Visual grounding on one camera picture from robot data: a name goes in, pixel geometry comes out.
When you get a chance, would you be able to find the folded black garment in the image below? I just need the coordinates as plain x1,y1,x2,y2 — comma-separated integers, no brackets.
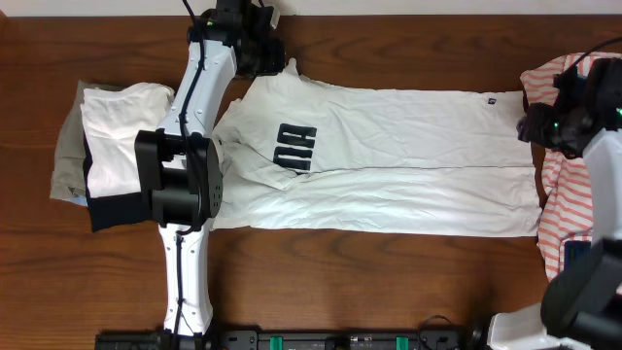
83,138,152,232

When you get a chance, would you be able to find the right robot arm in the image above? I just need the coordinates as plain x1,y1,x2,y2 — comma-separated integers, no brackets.
486,95,621,349

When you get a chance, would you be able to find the red white striped shirt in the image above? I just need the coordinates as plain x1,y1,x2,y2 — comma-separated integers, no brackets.
521,53,593,279

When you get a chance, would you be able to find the light blue folded garment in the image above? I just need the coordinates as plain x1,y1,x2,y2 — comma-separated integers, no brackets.
67,195,88,207

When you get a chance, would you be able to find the folded white shirt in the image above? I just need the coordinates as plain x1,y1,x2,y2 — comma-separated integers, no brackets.
81,83,175,198

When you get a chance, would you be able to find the white t-shirt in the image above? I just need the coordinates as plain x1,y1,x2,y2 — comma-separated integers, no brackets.
214,64,540,237

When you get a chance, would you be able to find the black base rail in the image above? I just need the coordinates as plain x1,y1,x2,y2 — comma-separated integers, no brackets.
93,317,488,350

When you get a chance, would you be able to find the folded olive garment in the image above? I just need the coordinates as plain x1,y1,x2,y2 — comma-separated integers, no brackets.
50,81,121,202

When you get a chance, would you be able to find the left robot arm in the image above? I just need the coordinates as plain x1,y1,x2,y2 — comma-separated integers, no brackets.
134,19,285,344

